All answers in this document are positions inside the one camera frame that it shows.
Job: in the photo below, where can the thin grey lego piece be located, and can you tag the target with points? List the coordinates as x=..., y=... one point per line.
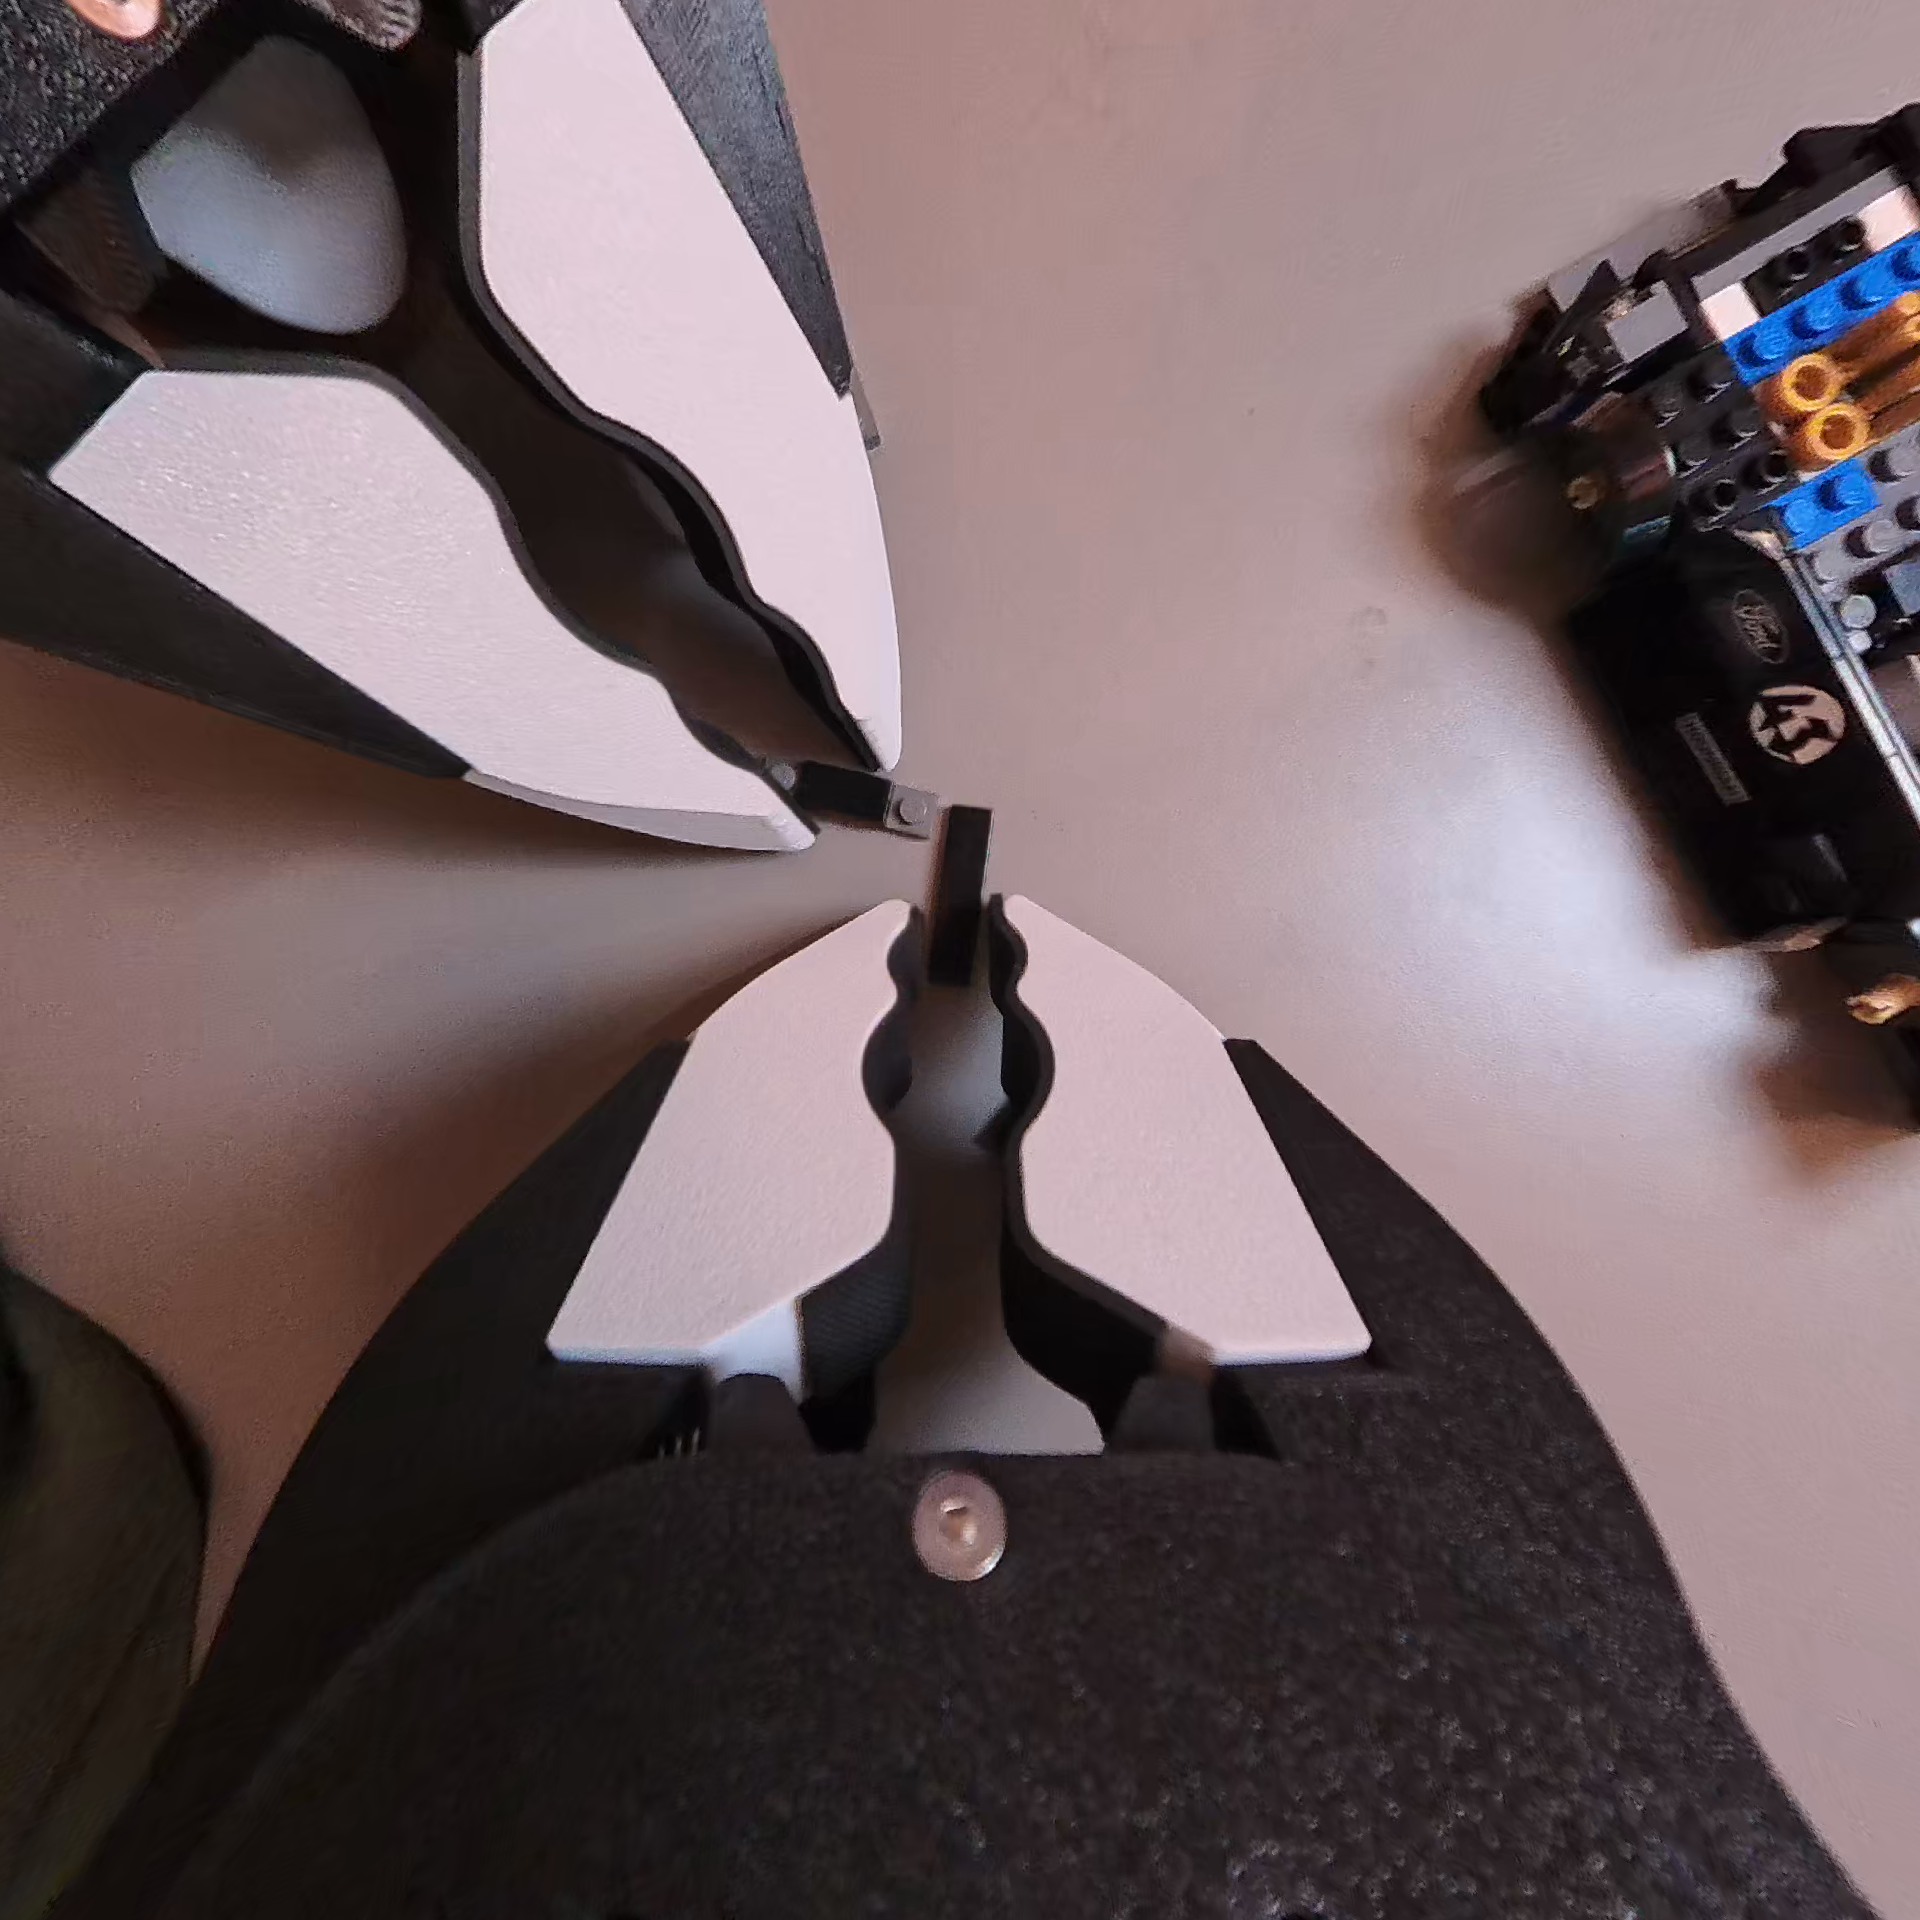
x=857, y=798

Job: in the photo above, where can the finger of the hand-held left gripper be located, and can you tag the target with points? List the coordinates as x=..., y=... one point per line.
x=691, y=361
x=363, y=556

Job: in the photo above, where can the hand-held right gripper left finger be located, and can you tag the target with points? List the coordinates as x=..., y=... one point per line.
x=737, y=1187

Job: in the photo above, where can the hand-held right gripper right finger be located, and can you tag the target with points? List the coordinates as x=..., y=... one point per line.
x=1188, y=1187

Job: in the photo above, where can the person's green garment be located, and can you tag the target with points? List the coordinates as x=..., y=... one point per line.
x=76, y=1562

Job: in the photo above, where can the black lego plate strip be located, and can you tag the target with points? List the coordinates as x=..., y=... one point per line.
x=962, y=884

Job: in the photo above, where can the lego car model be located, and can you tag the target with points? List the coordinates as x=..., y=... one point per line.
x=1773, y=720

